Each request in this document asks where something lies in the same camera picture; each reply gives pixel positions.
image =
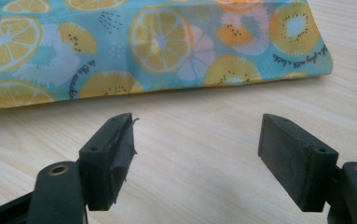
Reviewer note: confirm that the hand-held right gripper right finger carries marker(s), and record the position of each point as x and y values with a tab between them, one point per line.
294	161

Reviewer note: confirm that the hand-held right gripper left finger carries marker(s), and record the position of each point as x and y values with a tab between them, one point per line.
104	161

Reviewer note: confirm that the blue fruit-print fabric bag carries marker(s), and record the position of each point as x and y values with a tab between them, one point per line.
154	46

